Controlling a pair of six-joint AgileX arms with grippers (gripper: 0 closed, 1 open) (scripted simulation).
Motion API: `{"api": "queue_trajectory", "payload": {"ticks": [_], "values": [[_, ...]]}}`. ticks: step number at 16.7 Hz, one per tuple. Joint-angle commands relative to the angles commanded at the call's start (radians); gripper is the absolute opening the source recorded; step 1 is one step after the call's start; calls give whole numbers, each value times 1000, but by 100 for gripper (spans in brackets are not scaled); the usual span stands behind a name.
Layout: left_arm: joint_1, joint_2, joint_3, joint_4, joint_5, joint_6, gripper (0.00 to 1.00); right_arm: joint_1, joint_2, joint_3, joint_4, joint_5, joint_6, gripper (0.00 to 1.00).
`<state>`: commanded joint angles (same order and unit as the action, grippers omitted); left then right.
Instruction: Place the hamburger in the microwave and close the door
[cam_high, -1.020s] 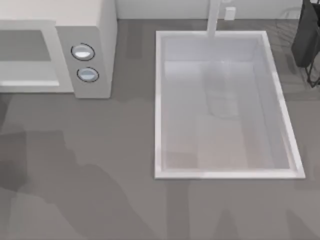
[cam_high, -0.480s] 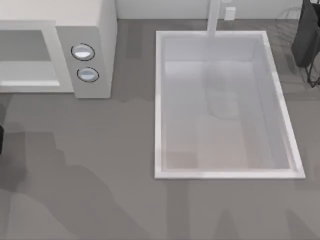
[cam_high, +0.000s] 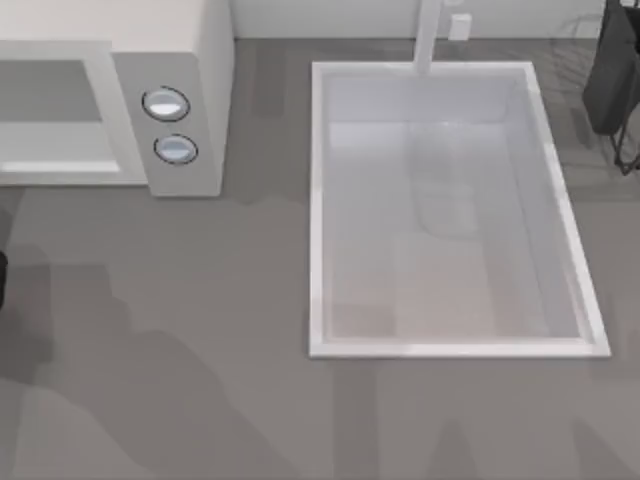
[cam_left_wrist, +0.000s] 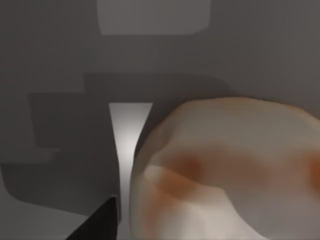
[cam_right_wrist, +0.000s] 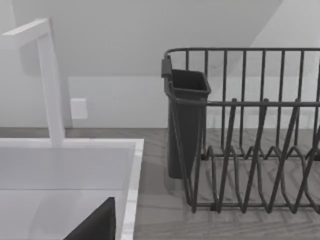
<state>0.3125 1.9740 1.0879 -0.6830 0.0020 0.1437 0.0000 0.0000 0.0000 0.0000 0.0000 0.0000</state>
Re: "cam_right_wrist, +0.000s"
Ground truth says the tall white tap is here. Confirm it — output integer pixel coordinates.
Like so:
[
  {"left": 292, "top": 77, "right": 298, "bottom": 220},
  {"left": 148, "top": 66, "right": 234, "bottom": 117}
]
[{"left": 1, "top": 17, "right": 67, "bottom": 149}]

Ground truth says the dark grey wire dish rack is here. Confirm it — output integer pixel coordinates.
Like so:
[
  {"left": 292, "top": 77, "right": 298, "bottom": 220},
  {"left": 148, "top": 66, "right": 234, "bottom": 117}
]
[{"left": 161, "top": 47, "right": 320, "bottom": 214}]

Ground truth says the white sink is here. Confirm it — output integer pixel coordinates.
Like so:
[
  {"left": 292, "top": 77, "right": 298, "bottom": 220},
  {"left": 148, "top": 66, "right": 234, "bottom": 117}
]
[{"left": 0, "top": 138, "right": 145, "bottom": 240}]

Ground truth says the white wall socket plate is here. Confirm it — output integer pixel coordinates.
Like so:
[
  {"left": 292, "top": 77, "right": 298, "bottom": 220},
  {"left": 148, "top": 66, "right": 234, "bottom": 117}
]
[{"left": 70, "top": 98, "right": 89, "bottom": 119}]

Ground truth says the dark grey cutlery holder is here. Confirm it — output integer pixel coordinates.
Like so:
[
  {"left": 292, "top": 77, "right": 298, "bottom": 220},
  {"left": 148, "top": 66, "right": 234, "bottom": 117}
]
[{"left": 164, "top": 69, "right": 212, "bottom": 179}]

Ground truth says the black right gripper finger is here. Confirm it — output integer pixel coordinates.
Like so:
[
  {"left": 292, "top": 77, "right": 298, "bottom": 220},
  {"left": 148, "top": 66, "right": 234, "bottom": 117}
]
[{"left": 63, "top": 196, "right": 116, "bottom": 240}]

